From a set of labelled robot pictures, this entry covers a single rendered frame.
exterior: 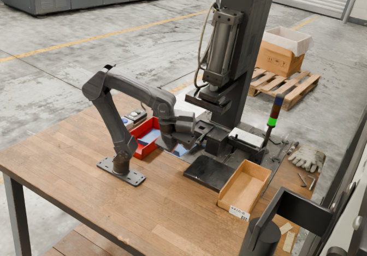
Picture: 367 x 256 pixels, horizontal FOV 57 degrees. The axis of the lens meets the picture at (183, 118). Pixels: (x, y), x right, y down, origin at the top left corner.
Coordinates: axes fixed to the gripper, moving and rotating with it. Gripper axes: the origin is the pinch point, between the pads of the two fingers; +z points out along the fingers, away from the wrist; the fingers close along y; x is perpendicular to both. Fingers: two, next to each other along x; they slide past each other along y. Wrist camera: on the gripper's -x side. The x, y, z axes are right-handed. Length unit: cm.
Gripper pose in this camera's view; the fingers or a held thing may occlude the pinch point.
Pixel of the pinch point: (171, 149)
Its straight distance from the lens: 132.9
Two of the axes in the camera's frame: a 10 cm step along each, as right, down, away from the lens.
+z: 0.8, 6.3, 7.7
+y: 5.4, -6.8, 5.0
